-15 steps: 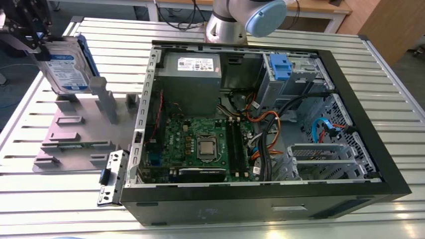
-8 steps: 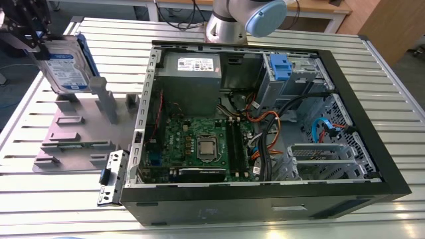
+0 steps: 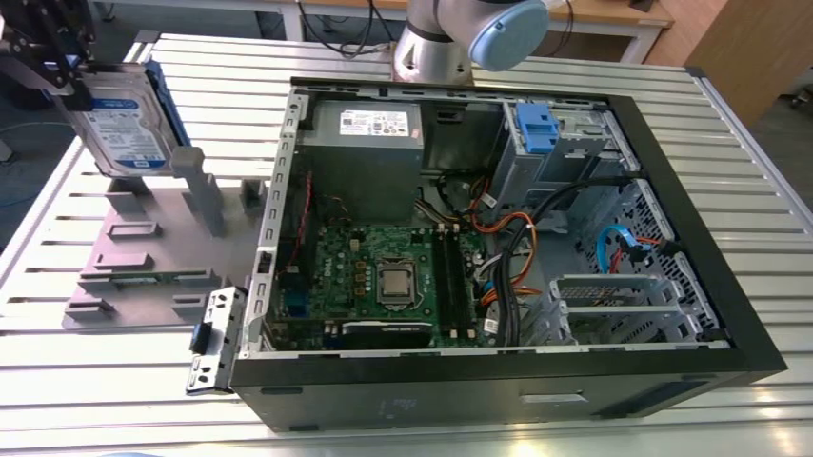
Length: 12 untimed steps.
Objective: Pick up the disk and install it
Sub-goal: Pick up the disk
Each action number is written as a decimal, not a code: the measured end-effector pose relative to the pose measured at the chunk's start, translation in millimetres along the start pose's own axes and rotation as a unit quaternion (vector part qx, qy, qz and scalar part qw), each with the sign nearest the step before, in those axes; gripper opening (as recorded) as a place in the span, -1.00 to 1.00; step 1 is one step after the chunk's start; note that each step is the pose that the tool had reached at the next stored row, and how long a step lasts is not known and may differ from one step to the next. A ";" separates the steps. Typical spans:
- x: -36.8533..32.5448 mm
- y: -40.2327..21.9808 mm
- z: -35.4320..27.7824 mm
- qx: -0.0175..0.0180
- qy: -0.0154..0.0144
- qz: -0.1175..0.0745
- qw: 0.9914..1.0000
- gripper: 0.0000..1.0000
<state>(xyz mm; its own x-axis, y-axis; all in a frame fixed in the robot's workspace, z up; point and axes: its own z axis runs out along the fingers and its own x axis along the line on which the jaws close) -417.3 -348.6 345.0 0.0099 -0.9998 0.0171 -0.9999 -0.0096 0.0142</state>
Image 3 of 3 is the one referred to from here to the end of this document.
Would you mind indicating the blue plastic drive bracket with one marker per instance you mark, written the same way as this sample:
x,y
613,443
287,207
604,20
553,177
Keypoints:
x,y
537,114

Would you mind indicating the metal drive cage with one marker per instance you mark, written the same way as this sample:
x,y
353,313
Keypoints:
x,y
558,166

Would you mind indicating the hard disk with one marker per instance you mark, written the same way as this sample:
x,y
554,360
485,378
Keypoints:
x,y
120,133

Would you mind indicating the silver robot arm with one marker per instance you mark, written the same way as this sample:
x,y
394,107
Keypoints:
x,y
431,52

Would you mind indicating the metal disk bay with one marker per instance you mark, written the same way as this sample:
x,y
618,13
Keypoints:
x,y
610,309

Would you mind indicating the metal expansion card retainer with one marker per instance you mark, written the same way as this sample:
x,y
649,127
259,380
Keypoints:
x,y
222,304

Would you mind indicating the wooden desk white frame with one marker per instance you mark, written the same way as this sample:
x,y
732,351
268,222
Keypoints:
x,y
622,14

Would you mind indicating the wooden cabinet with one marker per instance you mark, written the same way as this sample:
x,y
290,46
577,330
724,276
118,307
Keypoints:
x,y
749,47

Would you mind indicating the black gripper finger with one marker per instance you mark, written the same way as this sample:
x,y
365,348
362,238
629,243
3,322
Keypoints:
x,y
82,28
70,88

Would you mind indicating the black RAM slot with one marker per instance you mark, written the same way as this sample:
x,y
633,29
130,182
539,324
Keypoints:
x,y
462,281
446,281

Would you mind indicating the CPU socket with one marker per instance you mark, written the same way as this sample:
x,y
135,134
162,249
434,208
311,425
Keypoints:
x,y
398,304

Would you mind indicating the green motherboard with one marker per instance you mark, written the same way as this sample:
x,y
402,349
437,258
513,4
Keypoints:
x,y
339,304

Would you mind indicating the silver CPU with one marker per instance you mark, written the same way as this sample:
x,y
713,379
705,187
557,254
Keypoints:
x,y
397,284

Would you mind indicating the grey parts rack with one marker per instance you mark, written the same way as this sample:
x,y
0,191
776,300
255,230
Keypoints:
x,y
171,247

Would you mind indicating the green RAM stick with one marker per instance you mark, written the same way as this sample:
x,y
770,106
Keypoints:
x,y
143,281

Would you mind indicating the black graphics card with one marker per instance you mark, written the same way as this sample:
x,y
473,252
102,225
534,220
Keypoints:
x,y
381,334

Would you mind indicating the grey power supply unit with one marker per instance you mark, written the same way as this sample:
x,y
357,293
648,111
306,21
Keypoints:
x,y
362,181

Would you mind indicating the black PC case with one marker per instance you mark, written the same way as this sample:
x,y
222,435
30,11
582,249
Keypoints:
x,y
445,395

